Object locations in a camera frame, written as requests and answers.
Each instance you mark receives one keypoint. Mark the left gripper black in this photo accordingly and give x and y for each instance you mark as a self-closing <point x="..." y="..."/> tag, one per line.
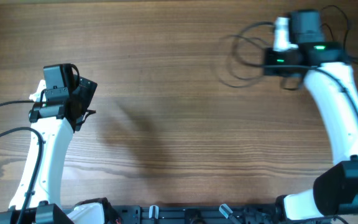
<point x="86" y="89"/>

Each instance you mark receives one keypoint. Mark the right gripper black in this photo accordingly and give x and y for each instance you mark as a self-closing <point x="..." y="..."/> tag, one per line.
<point x="268" y="56"/>

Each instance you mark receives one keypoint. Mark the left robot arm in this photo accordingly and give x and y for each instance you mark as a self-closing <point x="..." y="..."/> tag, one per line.
<point x="60" y="107"/>

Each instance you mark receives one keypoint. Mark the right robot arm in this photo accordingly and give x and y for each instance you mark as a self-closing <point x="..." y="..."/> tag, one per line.
<point x="336" y="191"/>

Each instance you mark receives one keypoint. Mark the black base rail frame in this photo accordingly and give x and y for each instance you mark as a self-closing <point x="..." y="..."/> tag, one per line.
<point x="181" y="215"/>

